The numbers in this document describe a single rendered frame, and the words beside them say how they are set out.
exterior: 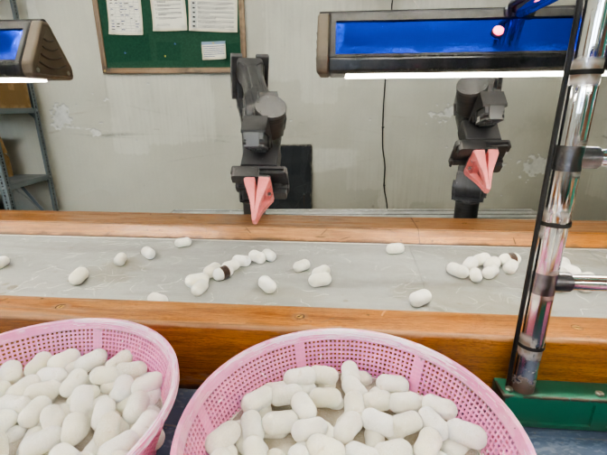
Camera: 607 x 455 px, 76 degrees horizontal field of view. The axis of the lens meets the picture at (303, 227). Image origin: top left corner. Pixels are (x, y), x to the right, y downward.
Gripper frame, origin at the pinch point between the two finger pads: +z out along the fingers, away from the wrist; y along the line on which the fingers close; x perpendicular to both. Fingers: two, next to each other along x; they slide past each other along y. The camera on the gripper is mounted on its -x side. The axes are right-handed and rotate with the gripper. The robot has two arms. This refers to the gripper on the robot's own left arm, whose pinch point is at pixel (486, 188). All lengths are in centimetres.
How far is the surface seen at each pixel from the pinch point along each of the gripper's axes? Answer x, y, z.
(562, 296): -4.4, 4.8, 23.1
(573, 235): 8.5, 18.1, 4.8
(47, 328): -18, -60, 35
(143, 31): 72, -149, -176
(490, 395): -22.6, -14.5, 40.1
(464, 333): -15.9, -13.5, 32.7
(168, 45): 79, -134, -172
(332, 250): 5.9, -28.4, 10.8
